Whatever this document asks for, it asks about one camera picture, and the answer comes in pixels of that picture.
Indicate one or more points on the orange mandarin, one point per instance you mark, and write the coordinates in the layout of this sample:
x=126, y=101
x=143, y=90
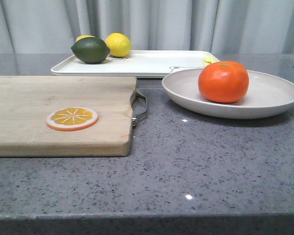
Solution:
x=223, y=82

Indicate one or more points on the beige round plate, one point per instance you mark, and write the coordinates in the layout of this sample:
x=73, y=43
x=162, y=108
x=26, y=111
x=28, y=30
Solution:
x=267, y=96

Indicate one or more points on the white bear print tray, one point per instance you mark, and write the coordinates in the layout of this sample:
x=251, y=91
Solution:
x=138, y=63

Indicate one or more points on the yellow lemon front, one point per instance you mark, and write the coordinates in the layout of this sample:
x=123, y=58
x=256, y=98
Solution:
x=119, y=44

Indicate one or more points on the yellow lemon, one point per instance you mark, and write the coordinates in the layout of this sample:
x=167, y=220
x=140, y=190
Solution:
x=83, y=36
x=119, y=44

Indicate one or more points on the orange slice toy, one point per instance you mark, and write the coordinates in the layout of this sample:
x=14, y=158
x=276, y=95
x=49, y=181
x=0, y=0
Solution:
x=72, y=118

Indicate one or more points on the yellow plastic fork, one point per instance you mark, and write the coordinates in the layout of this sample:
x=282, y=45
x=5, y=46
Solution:
x=209, y=59

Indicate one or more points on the dark green lime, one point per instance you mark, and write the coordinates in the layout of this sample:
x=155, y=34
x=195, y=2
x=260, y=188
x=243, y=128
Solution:
x=90, y=50

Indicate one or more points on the yellow lemon back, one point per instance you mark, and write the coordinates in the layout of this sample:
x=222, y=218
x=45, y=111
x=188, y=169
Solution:
x=83, y=36

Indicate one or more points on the wooden cutting board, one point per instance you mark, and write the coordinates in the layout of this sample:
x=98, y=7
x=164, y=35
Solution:
x=26, y=102

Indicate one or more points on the grey curtain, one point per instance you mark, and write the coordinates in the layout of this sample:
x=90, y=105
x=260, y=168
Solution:
x=217, y=26

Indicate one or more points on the metal cutting board handle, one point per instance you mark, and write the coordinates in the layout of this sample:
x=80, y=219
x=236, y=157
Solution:
x=139, y=108

